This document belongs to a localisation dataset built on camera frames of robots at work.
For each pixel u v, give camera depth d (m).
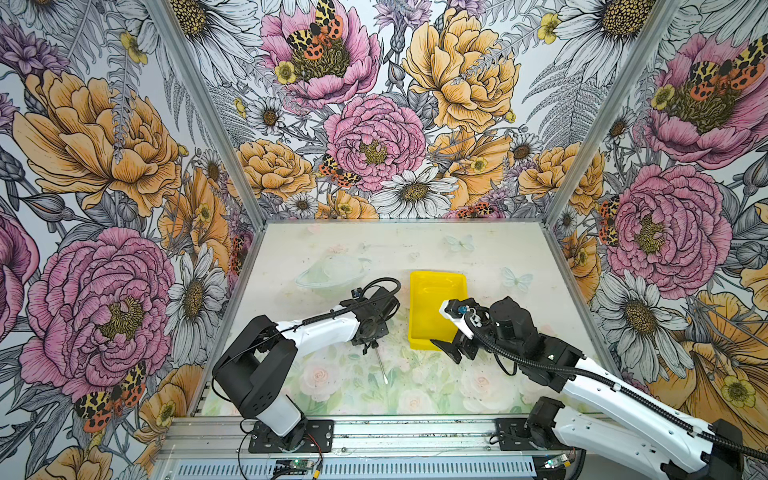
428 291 1.05
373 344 0.87
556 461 0.72
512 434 0.74
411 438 0.76
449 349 0.64
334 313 0.58
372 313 0.69
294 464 0.71
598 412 0.48
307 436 0.73
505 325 0.55
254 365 0.46
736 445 0.40
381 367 0.85
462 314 0.60
